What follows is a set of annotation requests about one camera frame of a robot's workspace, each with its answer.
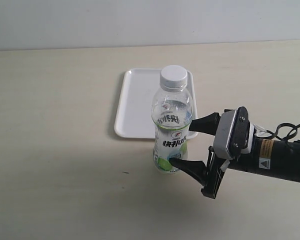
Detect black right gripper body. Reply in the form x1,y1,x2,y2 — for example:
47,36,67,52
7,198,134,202
201,121,255,199

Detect clear plastic drink bottle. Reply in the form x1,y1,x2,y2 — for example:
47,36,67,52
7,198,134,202
151,82,194,175

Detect white bottle cap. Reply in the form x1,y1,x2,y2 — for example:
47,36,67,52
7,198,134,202
159,65,188,89

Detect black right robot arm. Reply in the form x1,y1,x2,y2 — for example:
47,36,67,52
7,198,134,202
168,106,300,199

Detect white plastic tray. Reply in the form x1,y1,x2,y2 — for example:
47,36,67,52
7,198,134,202
113,68,199,140

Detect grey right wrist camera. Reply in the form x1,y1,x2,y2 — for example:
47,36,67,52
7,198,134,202
212,106,250,160

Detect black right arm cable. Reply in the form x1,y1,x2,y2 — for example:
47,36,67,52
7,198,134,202
257,120,300,141

